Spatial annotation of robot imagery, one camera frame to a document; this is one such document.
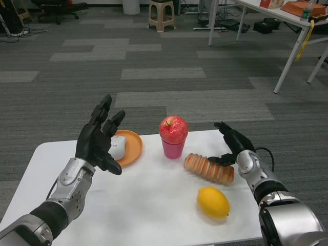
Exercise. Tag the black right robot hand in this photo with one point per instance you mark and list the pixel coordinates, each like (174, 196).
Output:
(238, 141)

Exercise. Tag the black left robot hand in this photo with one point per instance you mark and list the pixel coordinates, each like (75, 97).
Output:
(89, 143)

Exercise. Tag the ridged orange bread loaf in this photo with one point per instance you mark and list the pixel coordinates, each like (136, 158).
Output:
(205, 169)

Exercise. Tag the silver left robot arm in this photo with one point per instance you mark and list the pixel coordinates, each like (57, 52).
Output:
(71, 184)

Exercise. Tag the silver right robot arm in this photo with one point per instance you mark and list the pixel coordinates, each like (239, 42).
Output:
(287, 215)

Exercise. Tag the white computer mouse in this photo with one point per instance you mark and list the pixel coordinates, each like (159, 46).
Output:
(119, 148)

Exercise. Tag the orange round plate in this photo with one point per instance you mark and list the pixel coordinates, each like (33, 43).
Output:
(133, 146)

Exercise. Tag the red apple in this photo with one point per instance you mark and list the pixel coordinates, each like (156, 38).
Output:
(174, 129)

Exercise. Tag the pink plastic cup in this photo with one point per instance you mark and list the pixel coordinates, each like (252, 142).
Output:
(173, 151)

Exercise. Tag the yellow lemon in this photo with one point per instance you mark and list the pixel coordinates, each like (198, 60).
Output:
(212, 202)

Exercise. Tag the black equipment case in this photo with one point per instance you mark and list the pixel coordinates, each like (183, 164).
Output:
(232, 25)
(266, 25)

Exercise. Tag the white power strip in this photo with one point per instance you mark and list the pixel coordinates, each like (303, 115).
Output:
(20, 32)

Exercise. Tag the white office table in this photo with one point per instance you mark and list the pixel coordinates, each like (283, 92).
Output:
(269, 12)

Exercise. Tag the black office chair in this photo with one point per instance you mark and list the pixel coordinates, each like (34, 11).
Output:
(59, 12)

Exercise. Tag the beige plastic stool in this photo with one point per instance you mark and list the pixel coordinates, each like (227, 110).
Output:
(162, 21)

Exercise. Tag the red and white box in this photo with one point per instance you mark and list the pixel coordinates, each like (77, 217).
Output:
(271, 3)

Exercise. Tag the white waste bin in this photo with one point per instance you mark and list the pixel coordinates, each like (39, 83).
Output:
(131, 6)

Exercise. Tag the green plastic bottle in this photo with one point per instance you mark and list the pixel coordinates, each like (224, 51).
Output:
(306, 12)

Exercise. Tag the black and yellow tool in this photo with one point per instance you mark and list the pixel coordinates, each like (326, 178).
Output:
(317, 18)

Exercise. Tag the orange cardboard box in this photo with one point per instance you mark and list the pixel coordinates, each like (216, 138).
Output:
(299, 7)

